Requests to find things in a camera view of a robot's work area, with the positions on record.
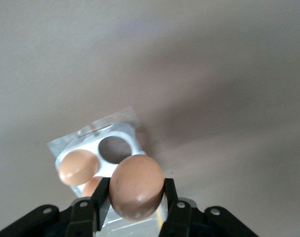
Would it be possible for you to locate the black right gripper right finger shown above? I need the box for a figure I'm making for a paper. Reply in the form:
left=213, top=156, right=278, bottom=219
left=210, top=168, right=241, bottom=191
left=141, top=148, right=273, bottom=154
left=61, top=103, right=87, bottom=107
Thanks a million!
left=161, top=178, right=193, bottom=237

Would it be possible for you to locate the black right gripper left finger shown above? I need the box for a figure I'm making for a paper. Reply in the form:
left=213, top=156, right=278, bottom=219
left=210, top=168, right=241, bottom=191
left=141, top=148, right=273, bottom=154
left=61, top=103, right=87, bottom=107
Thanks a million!
left=67, top=177, right=112, bottom=237

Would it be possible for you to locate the brown egg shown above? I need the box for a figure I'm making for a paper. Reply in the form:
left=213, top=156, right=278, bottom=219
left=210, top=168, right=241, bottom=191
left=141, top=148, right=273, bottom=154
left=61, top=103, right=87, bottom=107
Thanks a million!
left=109, top=154, right=165, bottom=221
left=82, top=175, right=105, bottom=198
left=58, top=149, right=100, bottom=186

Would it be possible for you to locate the clear plastic egg box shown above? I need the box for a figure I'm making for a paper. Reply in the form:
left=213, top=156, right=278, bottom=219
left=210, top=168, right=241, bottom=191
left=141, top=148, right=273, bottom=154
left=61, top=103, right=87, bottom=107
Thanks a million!
left=54, top=122, right=171, bottom=237

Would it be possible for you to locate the yellow blue string loop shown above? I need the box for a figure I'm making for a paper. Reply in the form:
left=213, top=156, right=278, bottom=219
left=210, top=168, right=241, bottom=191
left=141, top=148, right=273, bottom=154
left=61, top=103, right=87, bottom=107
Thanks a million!
left=157, top=208, right=164, bottom=230

